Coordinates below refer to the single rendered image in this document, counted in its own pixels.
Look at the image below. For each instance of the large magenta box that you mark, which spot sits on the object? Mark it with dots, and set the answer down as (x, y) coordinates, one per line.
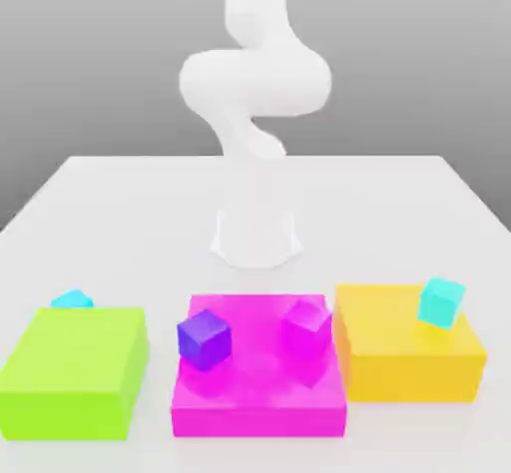
(255, 401)

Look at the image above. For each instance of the small turquoise cube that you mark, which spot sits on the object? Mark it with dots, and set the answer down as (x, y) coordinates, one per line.
(441, 301)

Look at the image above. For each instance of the large orange box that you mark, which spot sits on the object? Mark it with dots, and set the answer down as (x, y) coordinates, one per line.
(399, 361)

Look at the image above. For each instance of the small purple cube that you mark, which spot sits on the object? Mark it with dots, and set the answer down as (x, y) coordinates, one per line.
(203, 339)

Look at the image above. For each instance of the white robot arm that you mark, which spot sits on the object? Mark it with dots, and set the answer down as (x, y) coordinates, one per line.
(255, 82)

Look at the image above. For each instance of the small magenta cube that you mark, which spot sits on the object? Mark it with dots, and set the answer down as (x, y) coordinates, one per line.
(307, 337)

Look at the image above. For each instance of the large green box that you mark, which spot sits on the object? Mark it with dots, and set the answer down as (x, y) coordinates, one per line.
(68, 365)

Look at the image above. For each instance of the small cyan cube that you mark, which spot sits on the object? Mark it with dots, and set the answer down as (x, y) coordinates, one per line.
(72, 299)

